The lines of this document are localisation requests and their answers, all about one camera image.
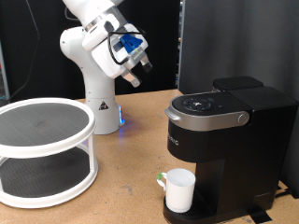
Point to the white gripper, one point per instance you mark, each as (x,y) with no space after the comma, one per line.
(106,62)

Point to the black Keurig coffee machine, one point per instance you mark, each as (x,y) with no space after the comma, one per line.
(236,146)

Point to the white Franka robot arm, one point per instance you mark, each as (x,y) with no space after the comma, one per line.
(99,90)

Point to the white two-tier turntable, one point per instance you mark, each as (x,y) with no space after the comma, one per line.
(40,124)

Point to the black tape strip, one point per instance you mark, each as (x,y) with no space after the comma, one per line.
(260,214)

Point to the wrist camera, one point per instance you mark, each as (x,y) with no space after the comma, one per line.
(135,57)

